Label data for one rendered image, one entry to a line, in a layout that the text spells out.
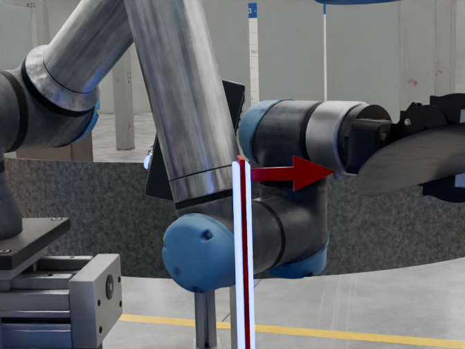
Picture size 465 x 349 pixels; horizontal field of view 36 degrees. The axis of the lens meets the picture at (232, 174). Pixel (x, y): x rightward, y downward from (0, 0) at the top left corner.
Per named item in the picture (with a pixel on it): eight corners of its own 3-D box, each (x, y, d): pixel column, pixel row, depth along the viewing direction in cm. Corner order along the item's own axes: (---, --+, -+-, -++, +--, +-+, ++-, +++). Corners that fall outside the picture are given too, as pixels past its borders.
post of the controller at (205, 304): (217, 346, 104) (212, 210, 101) (196, 347, 103) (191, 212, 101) (216, 338, 107) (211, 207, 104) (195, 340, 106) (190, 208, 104)
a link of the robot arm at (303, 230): (227, 281, 79) (224, 181, 78) (284, 258, 88) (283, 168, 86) (287, 293, 74) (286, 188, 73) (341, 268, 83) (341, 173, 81)
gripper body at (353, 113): (504, 107, 67) (396, 104, 76) (452, 102, 61) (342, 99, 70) (497, 190, 68) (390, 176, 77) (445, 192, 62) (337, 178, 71)
